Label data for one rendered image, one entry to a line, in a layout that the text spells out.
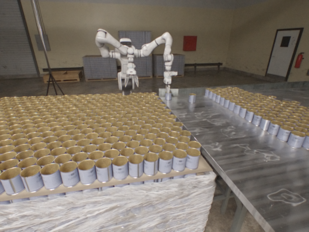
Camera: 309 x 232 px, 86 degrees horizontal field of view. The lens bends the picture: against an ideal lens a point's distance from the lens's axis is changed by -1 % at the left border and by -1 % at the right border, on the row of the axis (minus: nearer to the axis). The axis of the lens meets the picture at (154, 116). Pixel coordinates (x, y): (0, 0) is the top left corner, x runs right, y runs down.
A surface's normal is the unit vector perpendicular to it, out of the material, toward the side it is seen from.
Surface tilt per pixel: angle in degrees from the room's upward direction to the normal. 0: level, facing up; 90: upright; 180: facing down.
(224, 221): 0
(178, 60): 90
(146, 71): 92
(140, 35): 88
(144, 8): 90
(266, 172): 0
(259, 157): 0
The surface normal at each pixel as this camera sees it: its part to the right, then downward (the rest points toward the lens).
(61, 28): 0.23, 0.40
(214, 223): 0.00, -0.91
